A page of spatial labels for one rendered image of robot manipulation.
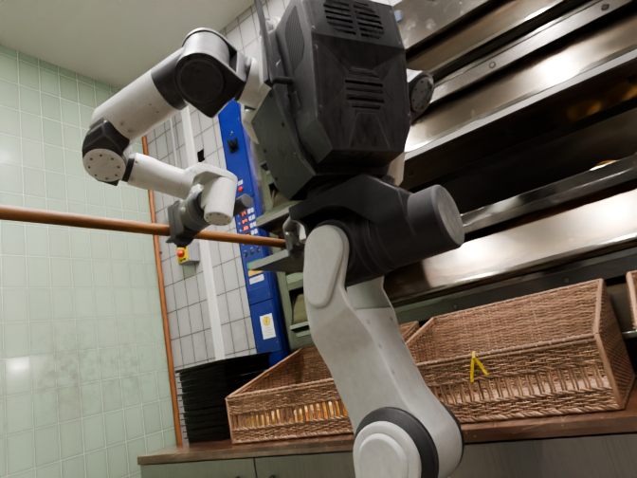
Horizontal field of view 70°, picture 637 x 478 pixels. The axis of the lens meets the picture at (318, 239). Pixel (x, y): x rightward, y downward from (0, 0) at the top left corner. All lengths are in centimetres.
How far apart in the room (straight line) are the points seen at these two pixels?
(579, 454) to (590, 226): 75
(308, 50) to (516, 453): 90
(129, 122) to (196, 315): 169
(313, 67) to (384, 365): 50
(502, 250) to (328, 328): 97
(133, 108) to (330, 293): 51
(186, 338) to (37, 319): 70
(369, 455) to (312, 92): 58
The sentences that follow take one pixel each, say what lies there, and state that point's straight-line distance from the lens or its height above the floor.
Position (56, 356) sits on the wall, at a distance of 243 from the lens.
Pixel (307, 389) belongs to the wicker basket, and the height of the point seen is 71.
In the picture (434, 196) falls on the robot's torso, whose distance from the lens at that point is 76.
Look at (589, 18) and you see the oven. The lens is 182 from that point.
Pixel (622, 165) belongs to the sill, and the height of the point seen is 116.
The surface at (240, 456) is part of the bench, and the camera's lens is 159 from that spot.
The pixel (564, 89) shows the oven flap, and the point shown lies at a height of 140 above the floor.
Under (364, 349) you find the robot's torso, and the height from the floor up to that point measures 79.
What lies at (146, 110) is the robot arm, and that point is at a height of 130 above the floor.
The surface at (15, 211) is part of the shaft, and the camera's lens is 110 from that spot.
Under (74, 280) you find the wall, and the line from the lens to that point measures 253.
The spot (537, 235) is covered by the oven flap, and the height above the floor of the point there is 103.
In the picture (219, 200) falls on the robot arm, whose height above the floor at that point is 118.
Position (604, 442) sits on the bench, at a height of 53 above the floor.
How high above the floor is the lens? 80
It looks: 14 degrees up
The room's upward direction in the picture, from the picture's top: 12 degrees counter-clockwise
